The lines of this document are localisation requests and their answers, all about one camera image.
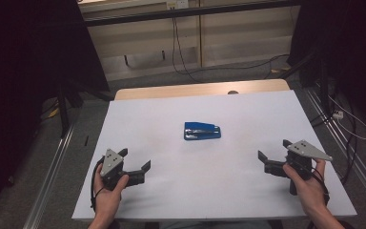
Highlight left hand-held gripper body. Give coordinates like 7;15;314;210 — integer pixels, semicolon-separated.
99;148;132;191

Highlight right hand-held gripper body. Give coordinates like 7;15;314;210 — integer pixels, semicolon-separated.
286;139;334;181

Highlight blue stapler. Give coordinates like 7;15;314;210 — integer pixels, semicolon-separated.
183;121;222;141

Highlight person's left hand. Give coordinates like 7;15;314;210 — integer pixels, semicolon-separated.
93;165;131;220

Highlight person's right hand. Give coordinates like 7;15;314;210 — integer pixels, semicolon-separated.
282;158;330;218

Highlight white table cover sheet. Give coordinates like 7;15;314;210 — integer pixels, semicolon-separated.
71;90;357;221

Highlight black stand legs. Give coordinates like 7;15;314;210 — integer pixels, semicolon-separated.
56;82;113;139
279;51;332;113

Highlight person's grey clothing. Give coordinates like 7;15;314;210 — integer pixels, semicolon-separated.
158;219;273;229

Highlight light wooden table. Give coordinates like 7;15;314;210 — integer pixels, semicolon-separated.
113;78;291;101

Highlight black curtain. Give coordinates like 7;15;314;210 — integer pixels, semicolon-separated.
287;0;366;135
0;0;111;220

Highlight beige wooden cabinet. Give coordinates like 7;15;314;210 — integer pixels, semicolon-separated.
77;0;301;82

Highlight black horizontal bar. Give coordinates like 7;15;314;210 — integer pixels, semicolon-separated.
84;0;299;27

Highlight left hand-held gripper black cable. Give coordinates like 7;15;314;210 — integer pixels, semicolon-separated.
90;156;106;211

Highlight hand-held gripper black cable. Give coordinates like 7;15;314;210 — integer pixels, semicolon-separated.
311;170;331;204
90;156;106;211

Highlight right hand-held gripper black cable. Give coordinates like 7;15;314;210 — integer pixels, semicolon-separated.
311;170;331;204

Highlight black floor cable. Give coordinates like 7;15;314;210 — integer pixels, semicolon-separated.
309;104;358;185

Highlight aluminium floor rail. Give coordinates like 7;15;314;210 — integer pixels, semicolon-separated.
304;89;366;208
22;125;75;229

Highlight white floor cable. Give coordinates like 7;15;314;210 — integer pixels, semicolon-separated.
328;94;366;141

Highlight black hanging cable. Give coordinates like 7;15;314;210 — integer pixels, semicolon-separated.
173;8;202;84
171;8;291;77

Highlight white wall socket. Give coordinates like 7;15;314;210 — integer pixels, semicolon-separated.
166;0;189;10

